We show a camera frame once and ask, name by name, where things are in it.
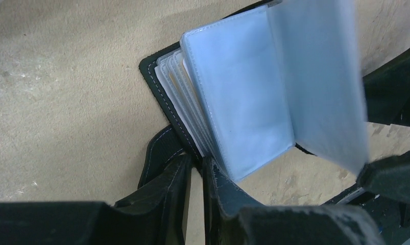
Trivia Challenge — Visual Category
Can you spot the black leather card holder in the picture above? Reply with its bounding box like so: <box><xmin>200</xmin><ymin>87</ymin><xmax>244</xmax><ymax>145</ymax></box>
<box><xmin>139</xmin><ymin>1</ymin><xmax>369</xmax><ymax>182</ymax></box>

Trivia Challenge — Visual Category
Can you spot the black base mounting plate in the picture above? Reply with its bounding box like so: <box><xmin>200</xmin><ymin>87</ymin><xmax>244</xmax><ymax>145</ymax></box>
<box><xmin>325</xmin><ymin>184</ymin><xmax>410</xmax><ymax>244</ymax></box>

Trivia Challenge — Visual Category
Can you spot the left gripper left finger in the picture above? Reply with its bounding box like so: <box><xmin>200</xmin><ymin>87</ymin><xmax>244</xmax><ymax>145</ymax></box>
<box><xmin>0</xmin><ymin>155</ymin><xmax>192</xmax><ymax>244</ymax></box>

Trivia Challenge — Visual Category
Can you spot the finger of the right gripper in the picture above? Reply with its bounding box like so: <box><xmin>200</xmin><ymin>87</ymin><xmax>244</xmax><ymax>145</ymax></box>
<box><xmin>363</xmin><ymin>48</ymin><xmax>410</xmax><ymax>127</ymax></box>
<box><xmin>357</xmin><ymin>151</ymin><xmax>410</xmax><ymax>204</ymax></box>

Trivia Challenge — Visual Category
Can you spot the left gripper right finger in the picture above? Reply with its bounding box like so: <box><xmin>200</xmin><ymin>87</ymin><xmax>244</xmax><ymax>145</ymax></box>
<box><xmin>202</xmin><ymin>157</ymin><xmax>384</xmax><ymax>244</ymax></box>

